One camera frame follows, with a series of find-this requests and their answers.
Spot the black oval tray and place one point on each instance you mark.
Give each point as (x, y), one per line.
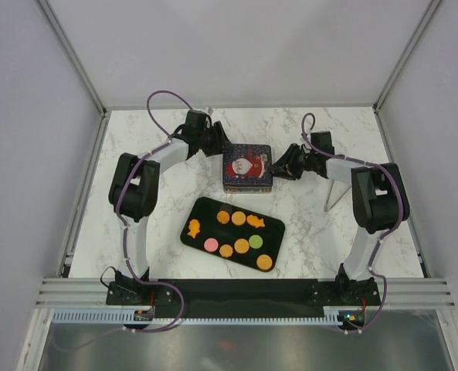
(205, 211)

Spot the orange chip cookie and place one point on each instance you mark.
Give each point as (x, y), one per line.
(223, 217)

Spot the orange dotted cookie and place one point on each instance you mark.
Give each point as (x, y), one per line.
(264, 262)
(241, 246)
(238, 218)

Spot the left aluminium frame post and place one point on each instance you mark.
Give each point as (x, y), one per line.
(70, 53)

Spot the gold tin lid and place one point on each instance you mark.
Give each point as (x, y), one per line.
(247, 164)

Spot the orange fish cookie right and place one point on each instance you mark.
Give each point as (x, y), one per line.
(255, 221)

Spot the green sandwich cookie right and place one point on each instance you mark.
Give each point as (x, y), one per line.
(256, 241)

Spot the orange shell cookie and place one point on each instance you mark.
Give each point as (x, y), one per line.
(226, 251)

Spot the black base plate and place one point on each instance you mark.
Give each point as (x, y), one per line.
(247, 297)

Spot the orange dotted cookie lower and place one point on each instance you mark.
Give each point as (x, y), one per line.
(264, 262)

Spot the orange dotted cookie middle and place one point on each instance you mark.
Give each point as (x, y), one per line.
(241, 246)

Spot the aluminium frame post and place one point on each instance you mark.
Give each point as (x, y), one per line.
(70, 53)
(419, 31)

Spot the gold cookie tin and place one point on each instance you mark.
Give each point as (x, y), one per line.
(247, 188)

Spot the orange fish cookie left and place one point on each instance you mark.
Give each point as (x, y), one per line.
(194, 228)

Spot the pink sandwich cookie lower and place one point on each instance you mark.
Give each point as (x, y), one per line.
(211, 245)

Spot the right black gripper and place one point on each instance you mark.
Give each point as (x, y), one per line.
(283, 168)

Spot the right aluminium frame post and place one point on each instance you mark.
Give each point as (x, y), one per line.
(419, 31)

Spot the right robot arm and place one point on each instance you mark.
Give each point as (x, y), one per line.
(379, 204)

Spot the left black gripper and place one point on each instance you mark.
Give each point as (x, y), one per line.
(222, 143)

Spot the orange dotted cookie upper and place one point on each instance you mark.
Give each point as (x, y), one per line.
(238, 218)

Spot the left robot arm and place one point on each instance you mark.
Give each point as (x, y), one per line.
(134, 192)

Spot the orange fish cookie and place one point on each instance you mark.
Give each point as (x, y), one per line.
(255, 221)
(194, 228)

